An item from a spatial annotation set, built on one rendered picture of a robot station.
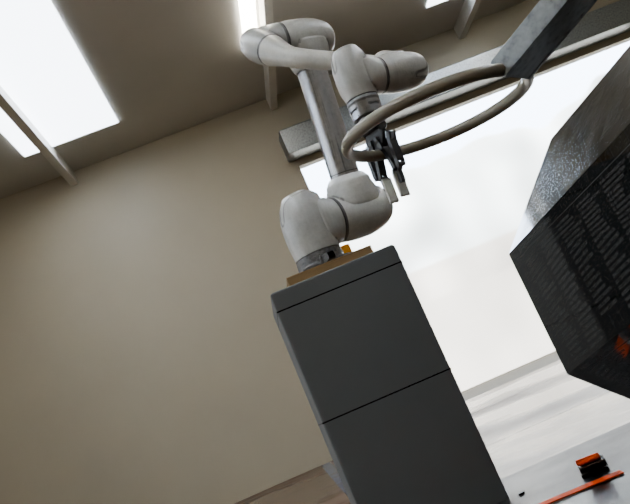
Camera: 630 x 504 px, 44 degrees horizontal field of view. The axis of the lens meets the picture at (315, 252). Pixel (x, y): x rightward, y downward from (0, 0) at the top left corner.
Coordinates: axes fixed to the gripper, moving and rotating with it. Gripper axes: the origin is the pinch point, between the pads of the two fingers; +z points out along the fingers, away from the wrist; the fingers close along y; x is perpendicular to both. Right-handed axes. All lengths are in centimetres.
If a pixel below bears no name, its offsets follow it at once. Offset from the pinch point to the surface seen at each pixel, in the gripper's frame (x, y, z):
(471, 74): -8.5, 45.9, -9.1
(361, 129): -24.0, 24.0, -8.8
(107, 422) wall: 91, -664, 11
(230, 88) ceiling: 280, -519, -279
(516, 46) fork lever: 1, 52, -12
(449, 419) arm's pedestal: 7, -22, 63
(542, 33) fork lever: 4, 57, -12
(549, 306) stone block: 22, 14, 43
